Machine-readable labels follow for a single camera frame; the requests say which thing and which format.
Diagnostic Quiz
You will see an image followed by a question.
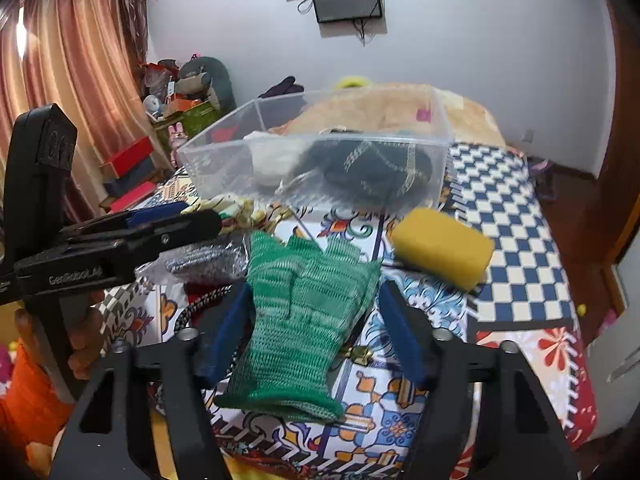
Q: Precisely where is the yellow sponge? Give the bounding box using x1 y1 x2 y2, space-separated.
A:
390 208 495 292

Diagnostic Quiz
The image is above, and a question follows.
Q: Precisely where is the dark purple clothing pile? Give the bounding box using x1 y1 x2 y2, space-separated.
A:
259 76 305 99

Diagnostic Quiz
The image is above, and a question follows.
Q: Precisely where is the black white braided cord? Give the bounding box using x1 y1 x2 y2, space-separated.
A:
171 284 237 334

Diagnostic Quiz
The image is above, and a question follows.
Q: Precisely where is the green cardboard box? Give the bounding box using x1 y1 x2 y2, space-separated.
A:
154 102 222 155

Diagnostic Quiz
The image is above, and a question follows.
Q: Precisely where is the silver metallic scrubber bag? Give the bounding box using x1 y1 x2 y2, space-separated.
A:
160 240 250 285

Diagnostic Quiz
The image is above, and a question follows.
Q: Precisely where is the red box stack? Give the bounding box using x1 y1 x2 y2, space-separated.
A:
100 136 162 212

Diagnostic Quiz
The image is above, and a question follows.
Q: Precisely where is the pink striped curtain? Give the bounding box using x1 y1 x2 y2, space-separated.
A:
1 0 169 220

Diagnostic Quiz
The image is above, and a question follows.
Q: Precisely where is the clear plastic storage bin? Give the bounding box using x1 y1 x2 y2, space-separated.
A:
178 86 454 214

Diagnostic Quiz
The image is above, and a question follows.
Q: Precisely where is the orange sleeve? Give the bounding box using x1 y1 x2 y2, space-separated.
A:
1 341 73 462

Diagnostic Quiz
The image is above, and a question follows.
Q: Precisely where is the grey plush toy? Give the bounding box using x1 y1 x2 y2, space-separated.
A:
175 56 236 114

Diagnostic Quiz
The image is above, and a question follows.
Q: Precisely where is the black hat with chain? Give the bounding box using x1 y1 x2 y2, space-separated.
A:
303 139 433 203

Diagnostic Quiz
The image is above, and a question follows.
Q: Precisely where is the green knitted glove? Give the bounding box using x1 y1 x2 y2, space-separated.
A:
216 231 381 422

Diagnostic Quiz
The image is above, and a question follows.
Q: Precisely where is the white drawstring pouch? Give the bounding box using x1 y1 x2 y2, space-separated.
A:
243 131 319 195

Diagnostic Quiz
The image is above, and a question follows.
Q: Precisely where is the person's left hand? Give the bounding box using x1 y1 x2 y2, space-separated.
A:
14 290 104 380

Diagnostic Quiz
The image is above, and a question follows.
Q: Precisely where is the pink bunny figurine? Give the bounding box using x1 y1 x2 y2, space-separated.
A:
168 122 189 168

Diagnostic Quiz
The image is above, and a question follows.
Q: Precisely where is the yellow plush ring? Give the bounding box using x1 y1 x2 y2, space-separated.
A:
333 75 374 90

